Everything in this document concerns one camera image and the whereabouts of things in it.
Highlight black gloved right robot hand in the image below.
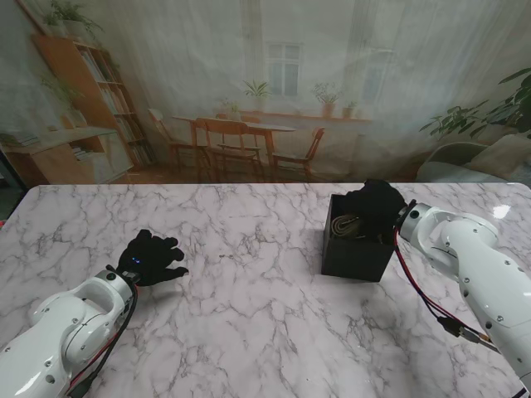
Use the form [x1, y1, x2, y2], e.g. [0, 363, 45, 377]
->
[343, 178, 407, 245]

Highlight red black arm cables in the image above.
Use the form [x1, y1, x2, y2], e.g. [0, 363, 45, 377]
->
[392, 230, 501, 353]
[66, 279, 140, 398]

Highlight red black left arm cables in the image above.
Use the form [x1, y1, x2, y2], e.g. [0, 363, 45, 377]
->
[66, 279, 140, 398]

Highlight black panel beside backdrop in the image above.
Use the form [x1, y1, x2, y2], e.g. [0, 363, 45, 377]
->
[0, 147, 30, 229]

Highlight red black right arm cables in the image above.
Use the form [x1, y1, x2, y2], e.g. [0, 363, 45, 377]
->
[392, 230, 501, 353]

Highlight beige woven belt double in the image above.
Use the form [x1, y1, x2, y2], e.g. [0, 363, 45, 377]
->
[331, 213, 368, 241]

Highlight black belt storage box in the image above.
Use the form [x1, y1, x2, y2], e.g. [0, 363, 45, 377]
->
[321, 193, 406, 283]

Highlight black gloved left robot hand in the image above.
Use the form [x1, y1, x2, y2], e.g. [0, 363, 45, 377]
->
[116, 229, 190, 288]

